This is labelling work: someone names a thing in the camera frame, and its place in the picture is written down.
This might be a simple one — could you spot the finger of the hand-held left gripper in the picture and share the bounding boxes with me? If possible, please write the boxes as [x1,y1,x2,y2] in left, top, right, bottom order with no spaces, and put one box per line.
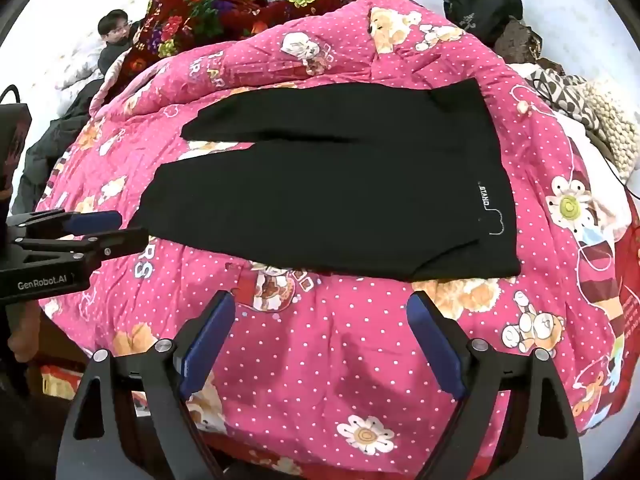
[7,210,124,242]
[10,227,150,263]

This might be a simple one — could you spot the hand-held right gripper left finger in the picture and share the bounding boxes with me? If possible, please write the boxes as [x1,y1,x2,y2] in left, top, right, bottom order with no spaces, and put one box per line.
[56,290,237,480]

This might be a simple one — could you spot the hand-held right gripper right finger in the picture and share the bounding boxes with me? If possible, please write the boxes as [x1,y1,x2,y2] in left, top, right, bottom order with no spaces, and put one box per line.
[406,290,583,480]

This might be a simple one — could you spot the black pants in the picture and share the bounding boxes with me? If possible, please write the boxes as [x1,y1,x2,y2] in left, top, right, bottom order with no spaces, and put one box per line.
[131,77,522,283]

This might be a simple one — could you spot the dark jacket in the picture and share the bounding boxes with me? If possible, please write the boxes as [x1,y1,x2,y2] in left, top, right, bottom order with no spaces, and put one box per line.
[10,80,107,217]

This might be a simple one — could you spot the pink dotted bear quilt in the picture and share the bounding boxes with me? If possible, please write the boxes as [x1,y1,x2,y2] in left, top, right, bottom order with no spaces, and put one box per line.
[35,0,632,476]

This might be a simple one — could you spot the white pillow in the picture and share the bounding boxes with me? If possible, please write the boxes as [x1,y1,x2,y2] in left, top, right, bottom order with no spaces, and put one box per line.
[50,35,110,92]

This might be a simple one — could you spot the red floral blanket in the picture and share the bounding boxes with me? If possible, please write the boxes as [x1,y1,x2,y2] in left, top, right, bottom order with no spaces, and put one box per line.
[122,0,361,78]

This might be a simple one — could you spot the grey white patterned cloth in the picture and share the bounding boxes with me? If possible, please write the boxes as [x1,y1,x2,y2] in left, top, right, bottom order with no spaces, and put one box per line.
[522,64,602,132]

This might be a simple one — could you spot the cream knitted cushion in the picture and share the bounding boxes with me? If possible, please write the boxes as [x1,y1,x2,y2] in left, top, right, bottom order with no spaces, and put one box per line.
[582,80,640,182]

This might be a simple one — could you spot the brown cloth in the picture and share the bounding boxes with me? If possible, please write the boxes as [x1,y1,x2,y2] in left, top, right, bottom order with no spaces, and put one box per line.
[492,17,544,67]

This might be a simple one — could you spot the black backpack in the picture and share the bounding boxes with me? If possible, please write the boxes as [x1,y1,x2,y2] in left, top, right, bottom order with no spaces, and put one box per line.
[444,0,524,47]

